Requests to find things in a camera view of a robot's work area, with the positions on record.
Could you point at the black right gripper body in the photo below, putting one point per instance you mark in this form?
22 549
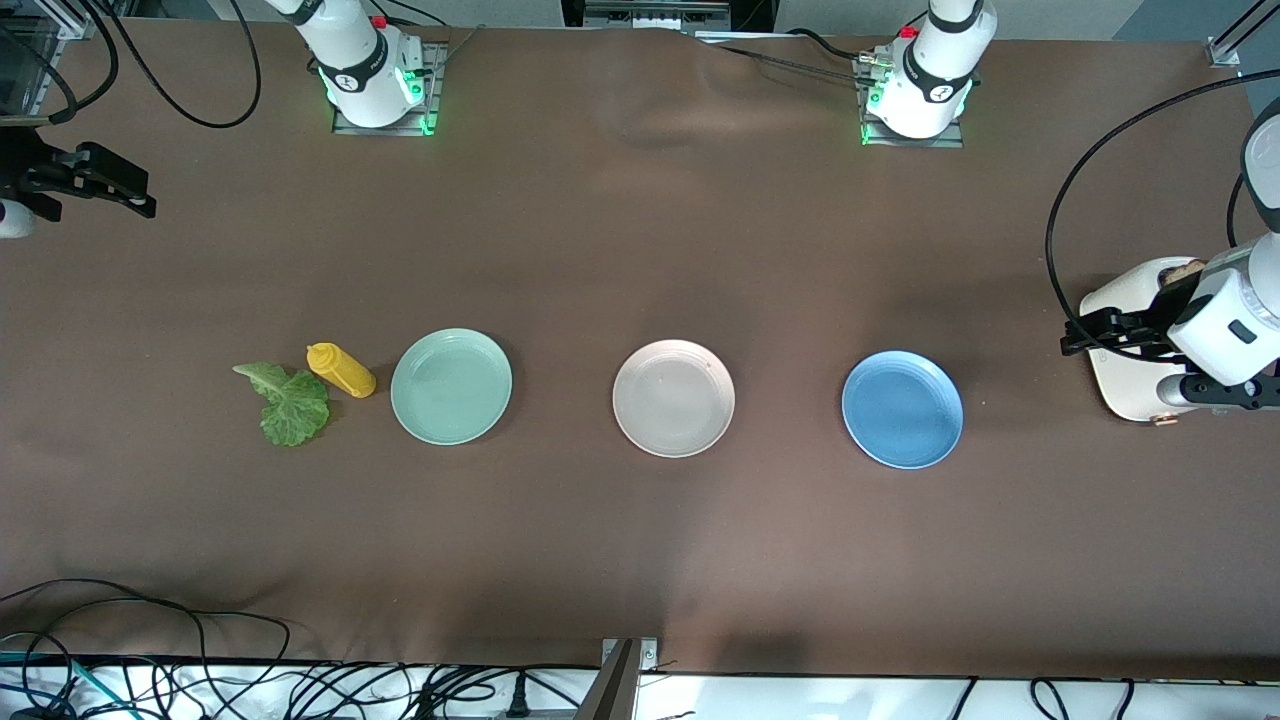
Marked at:
27 167

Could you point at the green lettuce leaf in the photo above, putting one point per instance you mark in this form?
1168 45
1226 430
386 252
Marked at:
295 410

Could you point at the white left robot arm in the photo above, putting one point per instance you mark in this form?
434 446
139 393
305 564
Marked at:
935 75

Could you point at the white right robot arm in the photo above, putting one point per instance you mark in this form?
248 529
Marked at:
365 70

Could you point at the blue plate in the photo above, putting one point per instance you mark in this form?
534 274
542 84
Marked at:
902 409

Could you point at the mint green plate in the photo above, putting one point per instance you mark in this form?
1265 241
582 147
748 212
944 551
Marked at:
451 386

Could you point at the beige plate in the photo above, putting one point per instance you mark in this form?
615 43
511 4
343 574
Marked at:
673 398

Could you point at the white toaster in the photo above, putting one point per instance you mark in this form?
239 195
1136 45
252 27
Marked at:
1125 385

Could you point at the yellow mustard squeeze bottle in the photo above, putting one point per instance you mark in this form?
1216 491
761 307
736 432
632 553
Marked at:
343 370

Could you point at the black power plug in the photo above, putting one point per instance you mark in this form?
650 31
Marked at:
517 697

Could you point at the clear box with metal frame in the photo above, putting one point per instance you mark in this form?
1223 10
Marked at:
30 60

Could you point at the aluminium frame post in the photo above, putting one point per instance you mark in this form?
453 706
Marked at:
1225 50

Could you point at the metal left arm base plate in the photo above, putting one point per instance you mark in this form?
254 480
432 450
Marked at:
905 140

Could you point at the metal bracket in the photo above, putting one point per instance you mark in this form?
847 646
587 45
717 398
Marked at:
655 15

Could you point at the grey metal post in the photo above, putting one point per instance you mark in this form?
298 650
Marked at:
620 685

